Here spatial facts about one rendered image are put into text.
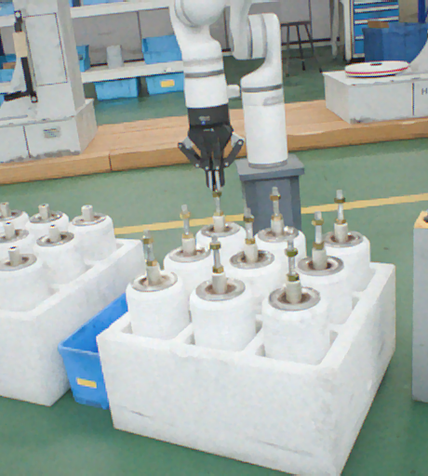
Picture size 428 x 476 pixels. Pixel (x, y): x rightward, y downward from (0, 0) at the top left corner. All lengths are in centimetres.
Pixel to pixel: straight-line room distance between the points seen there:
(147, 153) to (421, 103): 128
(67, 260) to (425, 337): 68
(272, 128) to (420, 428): 70
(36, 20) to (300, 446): 241
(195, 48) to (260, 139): 37
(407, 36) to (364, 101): 251
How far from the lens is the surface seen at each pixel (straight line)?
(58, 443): 112
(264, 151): 141
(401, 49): 545
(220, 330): 93
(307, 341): 89
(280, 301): 89
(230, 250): 116
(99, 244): 134
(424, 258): 100
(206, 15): 108
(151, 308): 98
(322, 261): 99
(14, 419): 122
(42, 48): 300
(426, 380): 110
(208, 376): 94
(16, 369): 122
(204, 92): 110
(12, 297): 118
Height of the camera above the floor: 65
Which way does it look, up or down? 20 degrees down
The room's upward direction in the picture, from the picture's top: 6 degrees counter-clockwise
